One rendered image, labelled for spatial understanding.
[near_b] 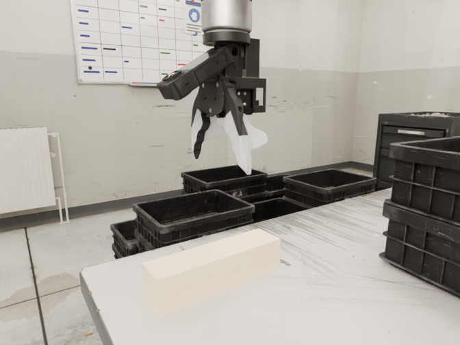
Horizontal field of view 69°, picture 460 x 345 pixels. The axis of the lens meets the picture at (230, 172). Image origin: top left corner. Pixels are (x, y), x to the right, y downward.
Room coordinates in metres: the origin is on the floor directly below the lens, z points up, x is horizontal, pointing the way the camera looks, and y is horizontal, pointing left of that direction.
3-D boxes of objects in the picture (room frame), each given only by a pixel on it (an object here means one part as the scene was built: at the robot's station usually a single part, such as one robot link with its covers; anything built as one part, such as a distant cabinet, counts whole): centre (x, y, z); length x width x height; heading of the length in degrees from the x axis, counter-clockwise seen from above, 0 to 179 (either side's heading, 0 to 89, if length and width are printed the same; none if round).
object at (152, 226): (1.26, 0.14, 0.37); 0.40 x 0.30 x 0.45; 124
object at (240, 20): (0.54, 0.01, 1.12); 0.08 x 0.08 x 0.05
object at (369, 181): (1.70, -0.52, 0.37); 0.40 x 0.30 x 0.45; 124
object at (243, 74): (0.54, 0.00, 1.04); 0.09 x 0.08 x 0.12; 125
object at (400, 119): (2.19, -1.34, 0.45); 0.60 x 0.45 x 0.90; 124
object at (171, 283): (0.52, 0.02, 0.73); 0.24 x 0.06 x 0.06; 126
